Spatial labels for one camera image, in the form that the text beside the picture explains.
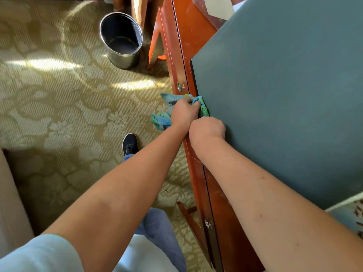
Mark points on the person's right hand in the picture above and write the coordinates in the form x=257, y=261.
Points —
x=207, y=131

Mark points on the person's left hand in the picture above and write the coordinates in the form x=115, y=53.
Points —
x=184, y=114

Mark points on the green blue cleaning cloth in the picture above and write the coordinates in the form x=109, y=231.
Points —
x=163, y=120

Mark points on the grey mini fridge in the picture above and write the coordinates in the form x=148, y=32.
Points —
x=283, y=96

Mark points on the person's right forearm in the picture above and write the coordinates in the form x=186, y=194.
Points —
x=278, y=218

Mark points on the person's left forearm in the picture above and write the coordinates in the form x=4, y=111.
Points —
x=119, y=201

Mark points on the person's left black shoe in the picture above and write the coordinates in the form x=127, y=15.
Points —
x=130, y=144

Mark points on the person's legs in blue jeans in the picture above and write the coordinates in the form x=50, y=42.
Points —
x=161, y=232

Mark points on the person's grey shirt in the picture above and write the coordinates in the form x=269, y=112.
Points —
x=37, y=254

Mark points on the round metal trash bin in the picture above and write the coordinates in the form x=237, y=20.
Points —
x=121, y=39

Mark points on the brown curtain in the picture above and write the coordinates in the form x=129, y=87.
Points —
x=139, y=9

